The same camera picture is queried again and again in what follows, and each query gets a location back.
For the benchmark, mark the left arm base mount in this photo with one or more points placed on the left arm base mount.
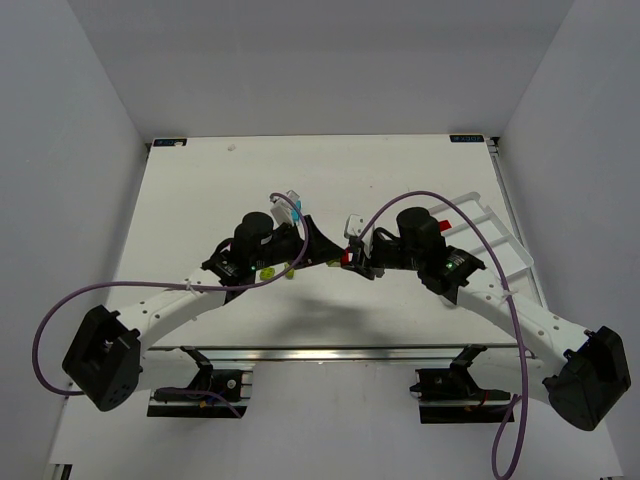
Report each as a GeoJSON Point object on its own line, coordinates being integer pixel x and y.
{"type": "Point", "coordinates": [186, 383]}

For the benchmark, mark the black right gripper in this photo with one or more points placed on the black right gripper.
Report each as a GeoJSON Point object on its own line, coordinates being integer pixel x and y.
{"type": "Point", "coordinates": [368, 257]}

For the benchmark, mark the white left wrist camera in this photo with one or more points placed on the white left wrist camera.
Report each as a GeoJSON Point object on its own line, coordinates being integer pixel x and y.
{"type": "Point", "coordinates": [281, 209]}

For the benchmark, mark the aluminium front table rail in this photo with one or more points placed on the aluminium front table rail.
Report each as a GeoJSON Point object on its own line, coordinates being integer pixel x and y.
{"type": "Point", "coordinates": [495, 356]}

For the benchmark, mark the right blue corner label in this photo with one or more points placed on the right blue corner label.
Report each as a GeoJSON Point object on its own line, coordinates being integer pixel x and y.
{"type": "Point", "coordinates": [466, 138]}

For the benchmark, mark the green square lego brick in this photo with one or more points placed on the green square lego brick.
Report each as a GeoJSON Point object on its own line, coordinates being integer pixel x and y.
{"type": "Point", "coordinates": [267, 273]}

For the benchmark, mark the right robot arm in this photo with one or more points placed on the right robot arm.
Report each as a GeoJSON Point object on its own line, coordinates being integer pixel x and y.
{"type": "Point", "coordinates": [580, 373]}

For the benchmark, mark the blue corner label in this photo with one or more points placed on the blue corner label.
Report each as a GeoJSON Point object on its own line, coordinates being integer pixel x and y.
{"type": "Point", "coordinates": [169, 142]}
{"type": "Point", "coordinates": [466, 138]}

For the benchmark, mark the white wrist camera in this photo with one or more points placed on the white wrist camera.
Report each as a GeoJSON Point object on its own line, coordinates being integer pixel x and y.
{"type": "Point", "coordinates": [281, 209]}
{"type": "Point", "coordinates": [354, 228]}

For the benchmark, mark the red small lego brick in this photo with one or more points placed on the red small lego brick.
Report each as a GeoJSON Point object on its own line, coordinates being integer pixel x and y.
{"type": "Point", "coordinates": [346, 257]}

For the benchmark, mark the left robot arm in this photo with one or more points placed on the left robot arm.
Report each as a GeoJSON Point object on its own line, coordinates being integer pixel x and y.
{"type": "Point", "coordinates": [219, 280]}

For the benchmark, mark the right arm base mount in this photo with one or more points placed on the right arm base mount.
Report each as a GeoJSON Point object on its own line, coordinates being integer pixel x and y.
{"type": "Point", "coordinates": [449, 395]}

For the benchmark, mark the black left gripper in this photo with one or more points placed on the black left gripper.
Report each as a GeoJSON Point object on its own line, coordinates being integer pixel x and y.
{"type": "Point", "coordinates": [305, 239]}

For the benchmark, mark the white divided sorting tray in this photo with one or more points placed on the white divided sorting tray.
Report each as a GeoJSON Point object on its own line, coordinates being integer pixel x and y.
{"type": "Point", "coordinates": [513, 257]}

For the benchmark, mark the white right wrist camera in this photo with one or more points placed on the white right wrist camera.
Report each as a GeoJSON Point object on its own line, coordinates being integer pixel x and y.
{"type": "Point", "coordinates": [354, 228]}

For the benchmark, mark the blue long lego brick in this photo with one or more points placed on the blue long lego brick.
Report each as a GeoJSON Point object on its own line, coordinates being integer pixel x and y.
{"type": "Point", "coordinates": [298, 210]}

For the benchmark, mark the red lego plate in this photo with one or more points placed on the red lego plate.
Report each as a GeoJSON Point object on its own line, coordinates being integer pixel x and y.
{"type": "Point", "coordinates": [444, 225]}

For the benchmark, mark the green small lego brick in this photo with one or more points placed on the green small lego brick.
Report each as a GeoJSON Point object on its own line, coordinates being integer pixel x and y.
{"type": "Point", "coordinates": [289, 271]}

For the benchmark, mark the left blue corner label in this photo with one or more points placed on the left blue corner label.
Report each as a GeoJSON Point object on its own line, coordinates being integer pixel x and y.
{"type": "Point", "coordinates": [169, 142]}

